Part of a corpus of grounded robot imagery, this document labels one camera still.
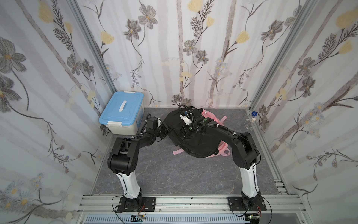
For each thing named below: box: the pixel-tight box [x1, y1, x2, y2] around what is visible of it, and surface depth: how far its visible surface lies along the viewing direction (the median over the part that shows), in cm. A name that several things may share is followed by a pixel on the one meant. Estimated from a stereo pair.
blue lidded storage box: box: [98, 91, 145, 136], surface depth 98 cm
